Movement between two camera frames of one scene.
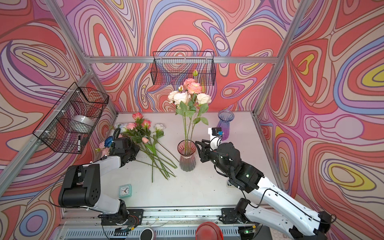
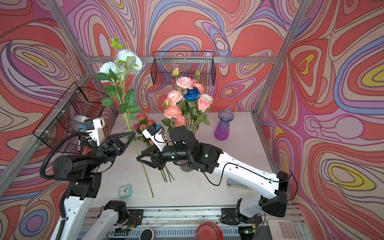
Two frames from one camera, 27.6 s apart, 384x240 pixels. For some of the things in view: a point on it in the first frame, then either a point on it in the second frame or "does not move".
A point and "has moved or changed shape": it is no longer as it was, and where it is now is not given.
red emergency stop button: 209,231 does not move
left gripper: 135,147 → 109,151
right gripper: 204,154 → 156,157
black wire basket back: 174,68 does not move
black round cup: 146,234 does not move
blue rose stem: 108,142 has moved or changed shape
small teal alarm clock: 125,191 does not move
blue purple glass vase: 225,117 does not move
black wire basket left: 69,124 does not move
